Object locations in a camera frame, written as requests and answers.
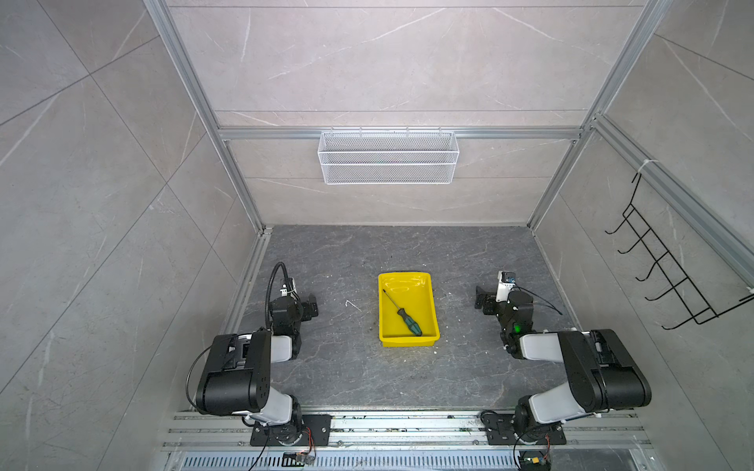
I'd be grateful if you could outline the green handled screwdriver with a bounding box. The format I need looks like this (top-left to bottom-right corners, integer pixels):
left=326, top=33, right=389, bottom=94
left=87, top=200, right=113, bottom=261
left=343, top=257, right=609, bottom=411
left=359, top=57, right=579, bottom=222
left=383, top=290, right=423, bottom=337

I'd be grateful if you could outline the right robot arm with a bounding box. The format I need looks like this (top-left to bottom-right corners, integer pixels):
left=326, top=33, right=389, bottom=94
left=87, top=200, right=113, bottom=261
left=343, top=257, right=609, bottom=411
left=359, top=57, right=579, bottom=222
left=474, top=287, right=652, bottom=444

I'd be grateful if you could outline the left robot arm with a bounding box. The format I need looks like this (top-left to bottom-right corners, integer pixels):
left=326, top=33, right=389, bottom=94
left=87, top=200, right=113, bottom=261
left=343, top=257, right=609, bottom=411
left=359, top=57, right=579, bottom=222
left=192, top=276, right=318, bottom=445

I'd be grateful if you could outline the yellow plastic bin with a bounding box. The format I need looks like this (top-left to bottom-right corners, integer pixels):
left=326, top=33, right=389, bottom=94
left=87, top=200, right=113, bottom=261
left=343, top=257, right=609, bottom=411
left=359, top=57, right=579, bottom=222
left=378, top=272, right=440, bottom=347

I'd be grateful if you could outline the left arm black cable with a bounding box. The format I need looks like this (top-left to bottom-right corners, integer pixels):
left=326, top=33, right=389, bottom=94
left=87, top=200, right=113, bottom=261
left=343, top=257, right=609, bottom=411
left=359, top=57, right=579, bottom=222
left=264, top=261, right=293, bottom=330

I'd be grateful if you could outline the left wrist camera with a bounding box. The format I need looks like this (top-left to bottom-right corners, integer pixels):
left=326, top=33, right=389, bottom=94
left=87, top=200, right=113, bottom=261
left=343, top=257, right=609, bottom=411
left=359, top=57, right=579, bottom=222
left=280, top=278, right=300, bottom=298

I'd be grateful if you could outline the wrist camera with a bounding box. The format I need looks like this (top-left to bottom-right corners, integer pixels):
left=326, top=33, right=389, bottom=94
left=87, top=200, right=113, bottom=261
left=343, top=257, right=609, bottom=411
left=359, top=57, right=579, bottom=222
left=280, top=278, right=300, bottom=298
left=495, top=271, right=516, bottom=303

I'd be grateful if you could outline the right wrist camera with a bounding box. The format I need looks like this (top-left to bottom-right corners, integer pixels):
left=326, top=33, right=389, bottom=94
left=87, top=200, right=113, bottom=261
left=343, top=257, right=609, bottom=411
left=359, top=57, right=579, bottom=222
left=495, top=271, right=516, bottom=303

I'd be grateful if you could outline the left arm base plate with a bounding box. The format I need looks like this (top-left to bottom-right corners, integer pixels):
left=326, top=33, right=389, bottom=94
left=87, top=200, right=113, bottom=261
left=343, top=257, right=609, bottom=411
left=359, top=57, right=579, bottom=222
left=249, top=414, right=333, bottom=447

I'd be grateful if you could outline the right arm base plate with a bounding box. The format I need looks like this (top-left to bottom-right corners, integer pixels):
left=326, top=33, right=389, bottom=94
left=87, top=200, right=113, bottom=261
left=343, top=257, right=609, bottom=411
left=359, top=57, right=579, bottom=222
left=479, top=410, right=567, bottom=447

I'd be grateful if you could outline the white wire mesh basket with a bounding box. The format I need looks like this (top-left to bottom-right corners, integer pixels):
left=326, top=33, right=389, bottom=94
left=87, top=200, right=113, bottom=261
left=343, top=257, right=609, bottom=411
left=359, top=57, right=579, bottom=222
left=317, top=131, right=461, bottom=186

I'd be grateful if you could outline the aluminium mounting rail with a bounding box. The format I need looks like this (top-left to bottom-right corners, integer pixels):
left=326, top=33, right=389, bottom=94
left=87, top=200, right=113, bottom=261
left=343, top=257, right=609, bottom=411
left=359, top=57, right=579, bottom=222
left=147, top=407, right=663, bottom=470

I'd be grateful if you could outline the black wire hook rack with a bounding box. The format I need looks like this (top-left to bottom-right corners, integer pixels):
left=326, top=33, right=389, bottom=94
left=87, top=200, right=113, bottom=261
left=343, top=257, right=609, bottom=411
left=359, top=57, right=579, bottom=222
left=604, top=173, right=753, bottom=332

